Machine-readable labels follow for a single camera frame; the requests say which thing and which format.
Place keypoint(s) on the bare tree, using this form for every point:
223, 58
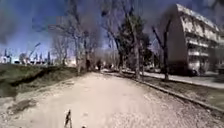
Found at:
165, 56

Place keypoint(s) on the stone kerb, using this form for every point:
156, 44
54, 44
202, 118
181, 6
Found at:
176, 95

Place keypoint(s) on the shaded grass strip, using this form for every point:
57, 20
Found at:
200, 93

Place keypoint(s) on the robot's own part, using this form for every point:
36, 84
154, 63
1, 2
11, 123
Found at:
68, 119

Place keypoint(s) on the row of bare trees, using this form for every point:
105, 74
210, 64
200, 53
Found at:
80, 50

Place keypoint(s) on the green grass bank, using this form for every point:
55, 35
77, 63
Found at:
30, 75

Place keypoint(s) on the large building with balconies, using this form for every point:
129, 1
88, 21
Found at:
196, 40

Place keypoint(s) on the sandy dirt path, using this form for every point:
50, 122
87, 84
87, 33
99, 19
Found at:
110, 100

